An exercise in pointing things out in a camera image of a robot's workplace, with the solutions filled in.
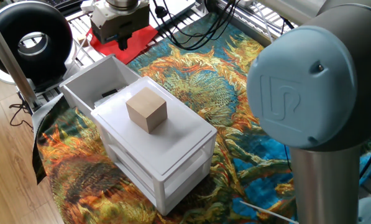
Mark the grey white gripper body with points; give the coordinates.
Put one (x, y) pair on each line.
(123, 23)

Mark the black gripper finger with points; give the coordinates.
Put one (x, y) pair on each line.
(122, 46)
(130, 37)

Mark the white drawer with white knob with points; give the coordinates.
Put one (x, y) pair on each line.
(92, 81)

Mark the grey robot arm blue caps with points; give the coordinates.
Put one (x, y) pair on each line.
(297, 87)

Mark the red fabric pouch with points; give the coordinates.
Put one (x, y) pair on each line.
(138, 43)

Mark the small wooden block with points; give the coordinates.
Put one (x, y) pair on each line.
(82, 40)

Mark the white power adapter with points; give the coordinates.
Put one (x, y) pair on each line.
(85, 5)

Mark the small black object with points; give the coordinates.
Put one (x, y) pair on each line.
(110, 92)

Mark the black keyboard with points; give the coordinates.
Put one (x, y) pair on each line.
(64, 2)

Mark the white flat panel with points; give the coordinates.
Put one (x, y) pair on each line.
(185, 6)

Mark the large wooden cube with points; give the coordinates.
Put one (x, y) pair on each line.
(146, 109)

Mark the sunflower painting cloth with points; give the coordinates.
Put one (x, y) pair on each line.
(204, 77)

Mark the white power strip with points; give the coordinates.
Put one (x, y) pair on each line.
(244, 2)

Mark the aluminium frame post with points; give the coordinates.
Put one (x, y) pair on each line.
(15, 71)

